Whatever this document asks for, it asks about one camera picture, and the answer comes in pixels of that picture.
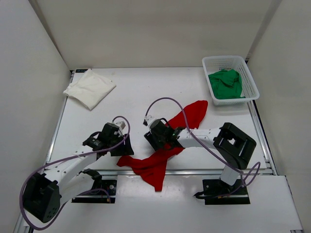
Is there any white t shirt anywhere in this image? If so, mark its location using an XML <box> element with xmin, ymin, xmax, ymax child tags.
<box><xmin>63</xmin><ymin>69</ymin><xmax>116</xmax><ymax>111</ymax></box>

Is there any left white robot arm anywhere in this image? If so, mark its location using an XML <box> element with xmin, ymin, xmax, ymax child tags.
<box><xmin>20</xmin><ymin>119</ymin><xmax>130</xmax><ymax>223</ymax></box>

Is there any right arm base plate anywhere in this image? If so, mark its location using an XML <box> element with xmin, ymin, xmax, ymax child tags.
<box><xmin>193</xmin><ymin>179</ymin><xmax>250</xmax><ymax>205</ymax></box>

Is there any white plastic basket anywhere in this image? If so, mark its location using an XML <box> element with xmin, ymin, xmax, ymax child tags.
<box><xmin>202</xmin><ymin>55</ymin><xmax>259</xmax><ymax>106</ymax></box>

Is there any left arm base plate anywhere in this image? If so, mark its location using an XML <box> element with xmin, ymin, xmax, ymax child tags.
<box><xmin>71</xmin><ymin>177</ymin><xmax>117</xmax><ymax>204</ymax></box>

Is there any red t shirt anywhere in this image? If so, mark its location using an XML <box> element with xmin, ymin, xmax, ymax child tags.
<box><xmin>117</xmin><ymin>100</ymin><xmax>208</xmax><ymax>192</ymax></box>

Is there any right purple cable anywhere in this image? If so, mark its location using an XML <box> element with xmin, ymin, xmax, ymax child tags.
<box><xmin>144</xmin><ymin>97</ymin><xmax>261</xmax><ymax>200</ymax></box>

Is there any black label on table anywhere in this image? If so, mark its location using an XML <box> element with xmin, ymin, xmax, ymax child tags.
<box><xmin>75</xmin><ymin>69</ymin><xmax>88</xmax><ymax>73</ymax></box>

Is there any green item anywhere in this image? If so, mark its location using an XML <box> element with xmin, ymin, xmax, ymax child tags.
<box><xmin>208</xmin><ymin>69</ymin><xmax>244</xmax><ymax>100</ymax></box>

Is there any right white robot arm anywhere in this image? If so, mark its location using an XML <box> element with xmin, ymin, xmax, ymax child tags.
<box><xmin>143</xmin><ymin>115</ymin><xmax>257</xmax><ymax>194</ymax></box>

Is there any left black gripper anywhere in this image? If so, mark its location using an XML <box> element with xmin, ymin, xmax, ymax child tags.
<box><xmin>107</xmin><ymin>133</ymin><xmax>134</xmax><ymax>156</ymax></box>

